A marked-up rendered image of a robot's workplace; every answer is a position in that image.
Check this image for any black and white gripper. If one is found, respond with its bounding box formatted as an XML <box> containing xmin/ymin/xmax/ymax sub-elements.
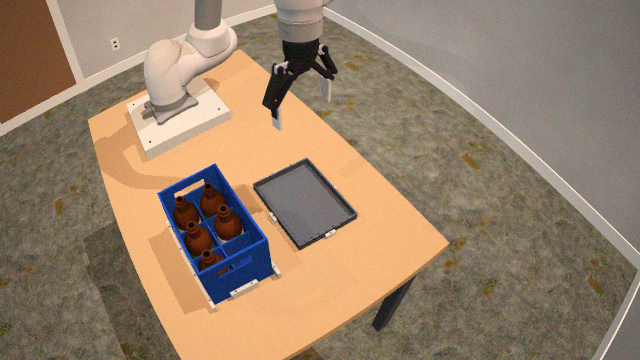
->
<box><xmin>262</xmin><ymin>38</ymin><xmax>338</xmax><ymax>131</ymax></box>

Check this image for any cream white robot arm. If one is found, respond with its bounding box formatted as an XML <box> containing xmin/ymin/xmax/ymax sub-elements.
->
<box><xmin>140</xmin><ymin>0</ymin><xmax>333</xmax><ymax>125</ymax></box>

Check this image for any blue plastic crate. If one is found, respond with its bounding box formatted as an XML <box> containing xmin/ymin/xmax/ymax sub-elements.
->
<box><xmin>163</xmin><ymin>174</ymin><xmax>274</xmax><ymax>304</ymax></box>

